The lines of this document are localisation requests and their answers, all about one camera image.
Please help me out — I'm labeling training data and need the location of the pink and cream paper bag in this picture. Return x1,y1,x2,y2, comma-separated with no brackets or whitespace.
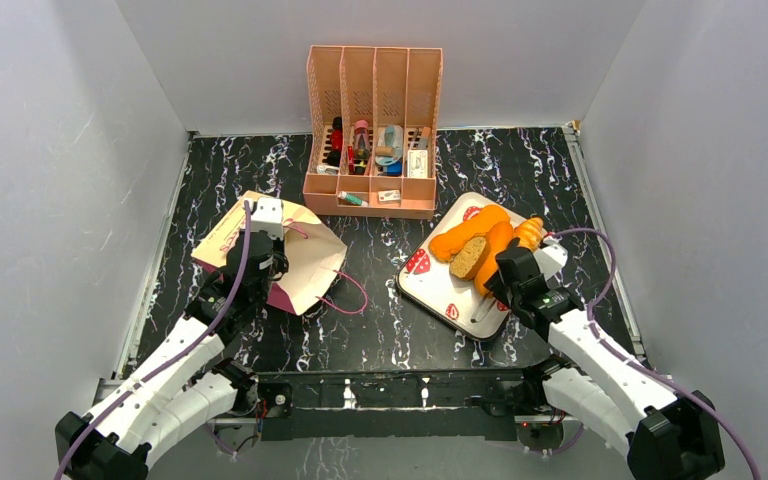
192,191,347,315

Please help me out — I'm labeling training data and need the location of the orange baguette bread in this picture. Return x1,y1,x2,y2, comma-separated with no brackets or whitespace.
473,221,514,296

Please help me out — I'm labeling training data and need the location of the small croissant bread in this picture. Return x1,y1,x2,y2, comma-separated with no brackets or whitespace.
514,216,546,252

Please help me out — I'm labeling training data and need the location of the brown bread slice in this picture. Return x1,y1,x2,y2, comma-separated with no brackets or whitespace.
449,236,490,281

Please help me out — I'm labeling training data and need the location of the long twisted orange bread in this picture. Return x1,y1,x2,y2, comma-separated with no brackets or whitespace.
429,204,510,263

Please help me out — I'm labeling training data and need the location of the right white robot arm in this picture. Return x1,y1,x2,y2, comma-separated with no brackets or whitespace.
487,240,726,479

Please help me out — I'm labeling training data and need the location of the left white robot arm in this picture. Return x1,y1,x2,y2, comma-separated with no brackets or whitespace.
55,229,289,479

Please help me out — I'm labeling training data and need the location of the white strawberry tray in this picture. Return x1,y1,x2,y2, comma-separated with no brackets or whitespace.
397,192,527,340

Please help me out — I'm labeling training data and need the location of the green tube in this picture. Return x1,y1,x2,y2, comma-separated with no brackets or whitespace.
337,191,369,207

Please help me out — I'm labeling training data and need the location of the red black bottle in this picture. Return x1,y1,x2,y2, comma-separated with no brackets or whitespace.
325,116,343,167

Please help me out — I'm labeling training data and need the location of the small white card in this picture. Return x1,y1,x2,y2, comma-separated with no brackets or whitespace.
377,190,401,203

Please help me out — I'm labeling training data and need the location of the pink capped bottle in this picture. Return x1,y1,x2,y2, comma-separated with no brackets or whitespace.
350,120,370,175

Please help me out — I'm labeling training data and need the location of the white small box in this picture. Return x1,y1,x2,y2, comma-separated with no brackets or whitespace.
406,149,430,178

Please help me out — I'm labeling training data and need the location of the pink desk organizer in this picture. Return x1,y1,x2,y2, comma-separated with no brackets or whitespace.
303,45,444,220

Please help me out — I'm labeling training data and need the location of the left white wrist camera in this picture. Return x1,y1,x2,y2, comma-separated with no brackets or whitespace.
245,196,284,241

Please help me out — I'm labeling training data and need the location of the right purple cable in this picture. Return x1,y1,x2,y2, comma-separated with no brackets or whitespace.
546,227,763,480

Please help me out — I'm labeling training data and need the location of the purple cable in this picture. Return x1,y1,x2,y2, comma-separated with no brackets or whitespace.
52,198,256,480
546,227,763,480

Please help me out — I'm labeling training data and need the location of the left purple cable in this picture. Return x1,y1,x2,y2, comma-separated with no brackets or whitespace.
52,198,256,480

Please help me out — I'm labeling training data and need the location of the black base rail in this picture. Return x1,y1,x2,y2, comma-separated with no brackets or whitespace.
251,367,587,444

